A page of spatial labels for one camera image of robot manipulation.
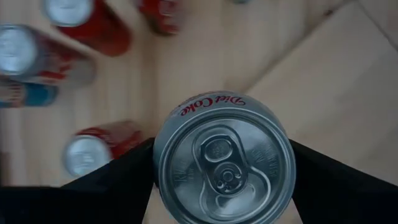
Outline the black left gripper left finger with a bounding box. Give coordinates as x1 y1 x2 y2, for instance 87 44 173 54
0 138 155 224

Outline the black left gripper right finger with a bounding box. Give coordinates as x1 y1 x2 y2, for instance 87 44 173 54
290 139 398 224

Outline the silver diet cola can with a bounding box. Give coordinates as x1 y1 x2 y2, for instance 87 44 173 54
0 24 96 86
152 90 297 224

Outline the red cola can white script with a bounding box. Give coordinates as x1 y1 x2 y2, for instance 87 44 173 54
136 0 184 35

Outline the blue silver energy drink can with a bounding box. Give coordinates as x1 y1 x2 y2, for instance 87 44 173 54
0 79 59 108

